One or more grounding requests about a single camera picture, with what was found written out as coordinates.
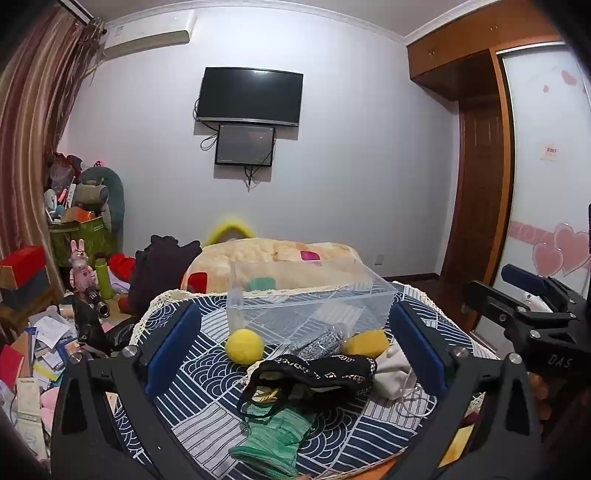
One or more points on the white wall outlet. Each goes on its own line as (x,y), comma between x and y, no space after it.
(378,259)

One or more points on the beige printed blanket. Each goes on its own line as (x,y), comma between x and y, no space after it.
(277,258)

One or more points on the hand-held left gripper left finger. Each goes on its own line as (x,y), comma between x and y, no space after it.
(173,344)

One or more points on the pile of papers and booklets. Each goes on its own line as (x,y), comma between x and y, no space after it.
(41,341)

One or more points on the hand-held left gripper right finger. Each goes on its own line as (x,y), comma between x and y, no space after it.
(420,344)

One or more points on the orange box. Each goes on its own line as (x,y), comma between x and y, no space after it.
(79,214)

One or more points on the blue patterned tablecloth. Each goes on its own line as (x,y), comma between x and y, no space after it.
(207,369)

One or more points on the red plush cloth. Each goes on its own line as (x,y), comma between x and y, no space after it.
(121,266)

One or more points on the striped pink curtain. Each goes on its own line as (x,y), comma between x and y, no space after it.
(32,138)

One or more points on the black plastic bag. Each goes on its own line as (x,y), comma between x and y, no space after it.
(90,325)

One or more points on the black cylindrical object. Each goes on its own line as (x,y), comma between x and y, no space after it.
(94,301)

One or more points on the green storage box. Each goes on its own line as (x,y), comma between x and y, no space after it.
(87,241)

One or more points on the brown wooden door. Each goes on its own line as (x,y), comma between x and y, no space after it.
(480,194)

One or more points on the clear plastic storage box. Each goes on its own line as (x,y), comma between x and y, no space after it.
(300,314)

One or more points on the green bottle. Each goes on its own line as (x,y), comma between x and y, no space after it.
(104,281)

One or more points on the red box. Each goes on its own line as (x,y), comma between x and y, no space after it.
(23,259)

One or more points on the yellow padded arch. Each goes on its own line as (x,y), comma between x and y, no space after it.
(217,233)

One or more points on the black wall television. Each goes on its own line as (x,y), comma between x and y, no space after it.
(249,96)

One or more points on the wooden overhead cabinet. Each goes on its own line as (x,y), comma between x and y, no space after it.
(461,46)

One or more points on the small black monitor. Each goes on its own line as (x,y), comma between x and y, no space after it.
(244,145)

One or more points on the dark purple garment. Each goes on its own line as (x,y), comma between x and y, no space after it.
(157,272)

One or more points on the curtain rod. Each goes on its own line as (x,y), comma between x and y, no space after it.
(76,7)

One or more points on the black patterned cloth bag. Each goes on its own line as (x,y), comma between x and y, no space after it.
(323,369)

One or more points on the pink rabbit toy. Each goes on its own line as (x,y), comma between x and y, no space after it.
(82,272)

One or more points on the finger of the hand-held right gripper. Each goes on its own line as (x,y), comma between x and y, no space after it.
(521,277)
(489,302)

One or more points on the white heart print wardrobe door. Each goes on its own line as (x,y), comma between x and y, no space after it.
(540,184)

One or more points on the grey blue box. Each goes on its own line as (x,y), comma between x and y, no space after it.
(25,288)

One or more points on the grey green plush toy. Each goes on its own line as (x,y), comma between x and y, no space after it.
(115,194)

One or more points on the yellow felt ball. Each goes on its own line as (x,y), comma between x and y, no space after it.
(244,347)

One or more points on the yellow sponge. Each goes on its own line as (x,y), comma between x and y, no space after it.
(367,344)

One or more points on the beige floral cloth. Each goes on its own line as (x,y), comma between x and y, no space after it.
(266,395)

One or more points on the white air conditioner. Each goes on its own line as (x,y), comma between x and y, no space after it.
(147,34)

